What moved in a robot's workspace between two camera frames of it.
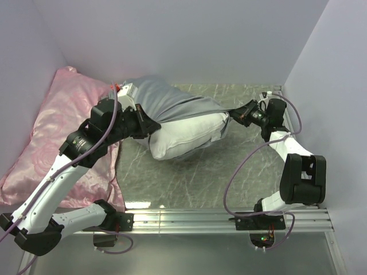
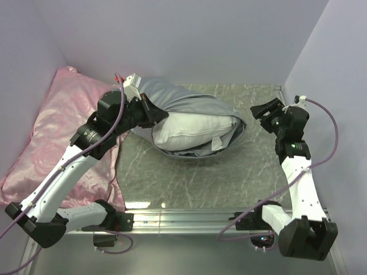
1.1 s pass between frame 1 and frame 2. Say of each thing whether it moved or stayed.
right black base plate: stayed
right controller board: stayed
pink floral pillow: stayed
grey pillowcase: moved
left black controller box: stayed
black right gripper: moved
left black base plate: stayed
